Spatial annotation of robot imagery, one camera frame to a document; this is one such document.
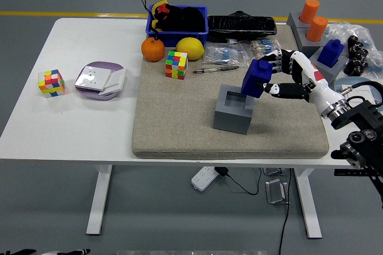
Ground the white-edged colourful puzzle cube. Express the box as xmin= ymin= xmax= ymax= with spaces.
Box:
xmin=165 ymin=50 xmax=189 ymax=80

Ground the white wall socket panel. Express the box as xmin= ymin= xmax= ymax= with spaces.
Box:
xmin=75 ymin=65 xmax=112 ymax=91

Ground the blue square seal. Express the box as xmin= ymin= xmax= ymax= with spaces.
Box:
xmin=317 ymin=39 xmax=345 ymax=69
xmin=241 ymin=58 xmax=273 ymax=99

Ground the clear bag of blue resistors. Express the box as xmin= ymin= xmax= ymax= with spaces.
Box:
xmin=250 ymin=39 xmax=282 ymax=59
xmin=205 ymin=42 xmax=251 ymax=68

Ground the white switch panel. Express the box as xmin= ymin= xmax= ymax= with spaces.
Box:
xmin=355 ymin=84 xmax=378 ymax=100
xmin=98 ymin=68 xmax=126 ymax=96

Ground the crumpled clear plastic bag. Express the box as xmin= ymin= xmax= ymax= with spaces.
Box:
xmin=324 ymin=22 xmax=383 ymax=73

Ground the white power strip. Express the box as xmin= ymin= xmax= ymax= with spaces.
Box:
xmin=191 ymin=165 xmax=218 ymax=192

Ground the white table leg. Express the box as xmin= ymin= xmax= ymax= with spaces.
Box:
xmin=86 ymin=164 xmax=114 ymax=236
xmin=294 ymin=167 xmax=323 ymax=239

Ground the black plug cable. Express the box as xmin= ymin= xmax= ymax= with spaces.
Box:
xmin=226 ymin=167 xmax=263 ymax=195

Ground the grey seal holder block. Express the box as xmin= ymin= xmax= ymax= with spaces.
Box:
xmin=286 ymin=12 xmax=309 ymax=36
xmin=294 ymin=26 xmax=330 ymax=64
xmin=309 ymin=48 xmax=349 ymax=86
xmin=212 ymin=84 xmax=255 ymax=135

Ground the orange cylinder seal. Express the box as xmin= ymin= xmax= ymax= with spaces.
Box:
xmin=299 ymin=0 xmax=320 ymax=25
xmin=305 ymin=16 xmax=329 ymax=43

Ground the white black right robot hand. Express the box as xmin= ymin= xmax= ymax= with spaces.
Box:
xmin=259 ymin=48 xmax=345 ymax=117

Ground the blue plastic bin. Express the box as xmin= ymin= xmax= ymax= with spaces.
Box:
xmin=145 ymin=4 xmax=209 ymax=48

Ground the black plastic-wrapped keyboard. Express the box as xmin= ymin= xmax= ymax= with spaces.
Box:
xmin=206 ymin=10 xmax=278 ymax=43

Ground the stickerless colourful puzzle cube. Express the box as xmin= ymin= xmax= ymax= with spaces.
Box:
xmin=38 ymin=69 xmax=66 ymax=99

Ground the black table control panel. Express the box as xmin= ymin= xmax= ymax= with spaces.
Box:
xmin=334 ymin=169 xmax=375 ymax=177

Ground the metal floor bracket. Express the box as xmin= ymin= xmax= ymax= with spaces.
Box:
xmin=262 ymin=167 xmax=285 ymax=177
xmin=265 ymin=178 xmax=291 ymax=205

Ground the long black floor cable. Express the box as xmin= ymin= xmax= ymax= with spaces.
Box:
xmin=278 ymin=168 xmax=293 ymax=255

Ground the grey-brown mat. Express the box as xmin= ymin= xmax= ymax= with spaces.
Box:
xmin=131 ymin=24 xmax=330 ymax=160

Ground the clear ballpoint pen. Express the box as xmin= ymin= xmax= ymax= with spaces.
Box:
xmin=193 ymin=65 xmax=240 ymax=74

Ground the black cord strap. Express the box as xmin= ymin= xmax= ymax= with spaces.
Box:
xmin=139 ymin=0 xmax=159 ymax=42

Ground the light blue plate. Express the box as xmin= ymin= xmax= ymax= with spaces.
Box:
xmin=333 ymin=77 xmax=383 ymax=103

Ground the orange fruit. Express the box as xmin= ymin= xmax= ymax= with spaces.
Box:
xmin=141 ymin=37 xmax=166 ymax=63

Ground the yellow lemon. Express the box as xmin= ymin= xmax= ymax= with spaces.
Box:
xmin=175 ymin=37 xmax=205 ymax=60

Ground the purple plate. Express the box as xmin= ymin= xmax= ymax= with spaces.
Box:
xmin=74 ymin=61 xmax=126 ymax=101

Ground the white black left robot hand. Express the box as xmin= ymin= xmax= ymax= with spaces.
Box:
xmin=0 ymin=248 xmax=90 ymax=255

